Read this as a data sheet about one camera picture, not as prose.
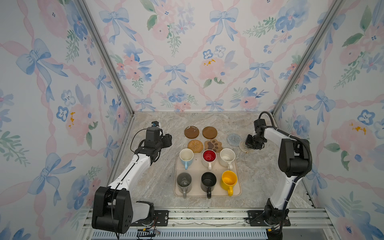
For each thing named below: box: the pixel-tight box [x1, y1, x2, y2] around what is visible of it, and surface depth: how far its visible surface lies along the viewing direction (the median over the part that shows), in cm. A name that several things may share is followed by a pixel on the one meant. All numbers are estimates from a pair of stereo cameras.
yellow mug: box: [221, 170, 238, 197], surface depth 81 cm
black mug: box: [200, 171, 217, 199], surface depth 80 cm
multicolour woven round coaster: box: [239, 140, 254, 154], surface depth 102 cm
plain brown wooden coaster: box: [202, 126, 218, 139], surface depth 109 cm
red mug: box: [202, 149, 217, 171], surface depth 89 cm
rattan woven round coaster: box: [187, 139, 204, 153], surface depth 103 cm
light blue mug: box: [179, 148, 194, 170], surface depth 89 cm
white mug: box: [219, 148, 236, 170], surface depth 90 cm
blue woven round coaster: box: [226, 133, 242, 147], surface depth 106 cm
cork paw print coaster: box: [204, 139, 223, 153], surface depth 103 cm
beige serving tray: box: [173, 153, 242, 197], surface depth 88 cm
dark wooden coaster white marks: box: [184, 125, 200, 139], surface depth 109 cm
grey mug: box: [177, 172, 192, 199], surface depth 78 cm
